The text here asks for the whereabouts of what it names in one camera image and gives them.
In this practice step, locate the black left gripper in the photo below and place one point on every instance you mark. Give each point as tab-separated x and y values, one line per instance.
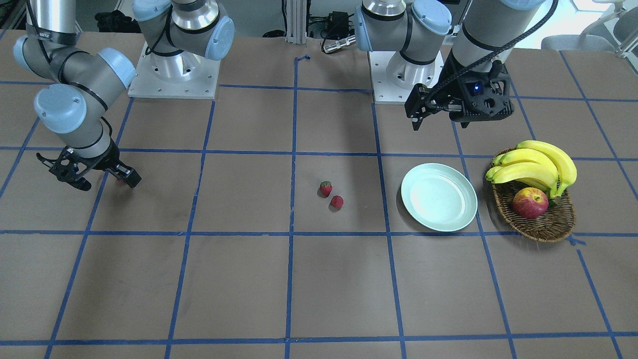
456	86

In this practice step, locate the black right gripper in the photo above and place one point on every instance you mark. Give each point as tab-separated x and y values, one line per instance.
103	158

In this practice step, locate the red strawberry without leaves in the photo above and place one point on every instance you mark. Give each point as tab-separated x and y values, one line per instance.
337	202

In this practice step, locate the red strawberry green leaves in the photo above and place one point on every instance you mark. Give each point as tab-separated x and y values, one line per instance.
325	188

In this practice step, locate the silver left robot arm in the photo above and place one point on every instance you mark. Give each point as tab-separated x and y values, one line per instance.
417	30

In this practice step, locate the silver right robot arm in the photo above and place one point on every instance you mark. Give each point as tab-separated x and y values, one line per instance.
183	37

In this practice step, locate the light green plate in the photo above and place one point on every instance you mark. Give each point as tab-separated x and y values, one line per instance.
439	197

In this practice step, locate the yellow banana bunch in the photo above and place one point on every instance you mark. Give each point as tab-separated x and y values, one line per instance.
536	163

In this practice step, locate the red apple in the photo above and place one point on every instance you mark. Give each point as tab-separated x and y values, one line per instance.
530	203

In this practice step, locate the black power adapter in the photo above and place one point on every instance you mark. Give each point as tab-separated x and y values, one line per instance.
338	23

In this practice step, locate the brown wicker basket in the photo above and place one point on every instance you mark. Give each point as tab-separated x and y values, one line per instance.
554	225

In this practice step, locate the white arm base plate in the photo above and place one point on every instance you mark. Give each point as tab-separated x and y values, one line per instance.
393	77
183	76

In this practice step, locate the aluminium frame post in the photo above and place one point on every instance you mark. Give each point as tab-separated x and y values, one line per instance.
296	13

